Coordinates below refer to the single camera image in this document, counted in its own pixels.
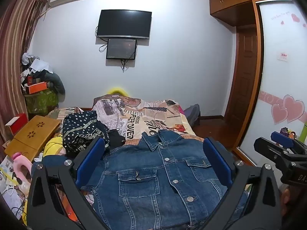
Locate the brown wooden wardrobe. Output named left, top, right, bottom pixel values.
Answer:
left=208, top=0, right=292, bottom=27

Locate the striped pillow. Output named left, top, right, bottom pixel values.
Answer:
left=47, top=107, right=84, bottom=121

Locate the blue denim jacket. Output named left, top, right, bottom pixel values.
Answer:
left=32, top=129, right=248, bottom=230

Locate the grey cloth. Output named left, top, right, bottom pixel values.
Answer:
left=44, top=72, right=66, bottom=97

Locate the pink toy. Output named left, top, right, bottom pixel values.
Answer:
left=11, top=152, right=33, bottom=185

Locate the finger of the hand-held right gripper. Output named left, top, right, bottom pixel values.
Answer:
left=254, top=137, right=289, bottom=167
left=271, top=131, right=307, bottom=154

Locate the red box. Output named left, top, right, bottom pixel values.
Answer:
left=5, top=113, right=27, bottom=135

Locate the black cloth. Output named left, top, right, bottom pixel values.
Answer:
left=107, top=129, right=126, bottom=147

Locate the grey purple backpack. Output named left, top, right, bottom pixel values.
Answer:
left=183, top=104, right=201, bottom=127

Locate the black wall television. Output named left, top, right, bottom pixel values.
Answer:
left=96, top=10, right=152, bottom=40

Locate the white crumpled cloth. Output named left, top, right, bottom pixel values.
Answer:
left=21, top=52, right=54, bottom=74

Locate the green patterned bag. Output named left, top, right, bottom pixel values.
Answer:
left=24, top=89, right=59, bottom=114

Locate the pile of white papers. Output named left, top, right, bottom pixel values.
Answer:
left=0, top=156, right=31, bottom=219

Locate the orange box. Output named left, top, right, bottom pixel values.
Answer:
left=24, top=81, right=47, bottom=94

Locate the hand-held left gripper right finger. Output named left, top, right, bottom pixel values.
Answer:
left=203, top=136, right=282, bottom=230

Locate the dark polka dot garment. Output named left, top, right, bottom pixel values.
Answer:
left=62, top=110, right=110, bottom=157

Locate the newspaper print bedspread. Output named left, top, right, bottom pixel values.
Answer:
left=58, top=94, right=205, bottom=146

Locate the wooden lap table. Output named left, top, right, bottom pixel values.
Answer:
left=4, top=115, right=62, bottom=162

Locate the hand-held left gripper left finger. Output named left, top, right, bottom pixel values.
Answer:
left=27, top=136, right=106, bottom=230

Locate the small black wall monitor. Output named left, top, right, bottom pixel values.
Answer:
left=106, top=38, right=138, bottom=60

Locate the yellow pillow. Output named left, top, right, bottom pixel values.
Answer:
left=107, top=88, right=129, bottom=99

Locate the person's right hand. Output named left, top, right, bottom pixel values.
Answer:
left=280, top=187, right=307, bottom=223

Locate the brown striped curtain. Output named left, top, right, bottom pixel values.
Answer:
left=0, top=0, right=52, bottom=146

